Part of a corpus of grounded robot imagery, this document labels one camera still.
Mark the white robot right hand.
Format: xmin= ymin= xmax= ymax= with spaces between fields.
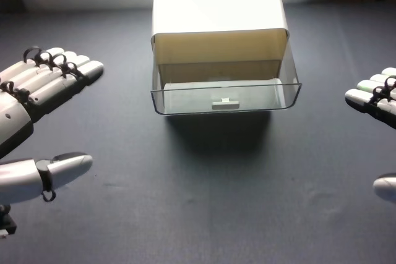
xmin=345 ymin=66 xmax=396 ymax=206

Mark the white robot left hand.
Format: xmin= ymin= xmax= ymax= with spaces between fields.
xmin=0 ymin=46 xmax=105 ymax=206

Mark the white drawer cabinet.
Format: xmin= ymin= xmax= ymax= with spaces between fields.
xmin=150 ymin=0 xmax=291 ymax=92

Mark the grey table cloth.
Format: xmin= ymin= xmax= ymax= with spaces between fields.
xmin=0 ymin=0 xmax=396 ymax=264

